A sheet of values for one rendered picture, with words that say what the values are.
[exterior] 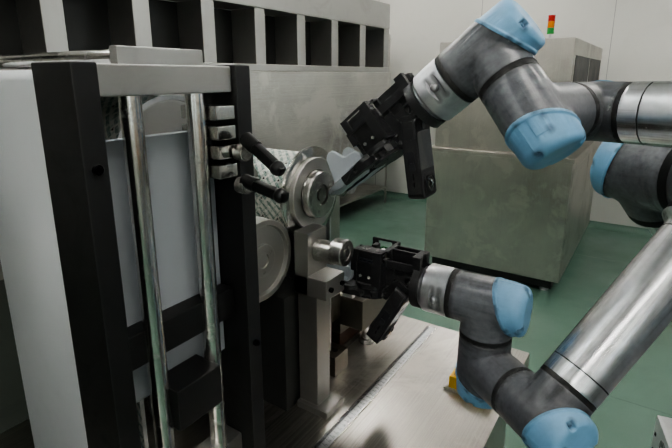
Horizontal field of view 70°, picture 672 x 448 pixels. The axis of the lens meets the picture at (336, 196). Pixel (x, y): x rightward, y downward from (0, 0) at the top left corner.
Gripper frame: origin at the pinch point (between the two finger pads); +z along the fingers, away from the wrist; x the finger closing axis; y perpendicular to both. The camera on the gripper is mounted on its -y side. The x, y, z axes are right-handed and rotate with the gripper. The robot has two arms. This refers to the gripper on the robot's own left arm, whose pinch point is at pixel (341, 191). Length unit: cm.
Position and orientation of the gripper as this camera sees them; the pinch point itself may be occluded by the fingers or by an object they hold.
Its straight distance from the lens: 75.5
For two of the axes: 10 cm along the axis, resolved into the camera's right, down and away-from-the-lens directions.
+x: -5.5, 2.0, -8.1
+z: -6.4, 5.2, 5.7
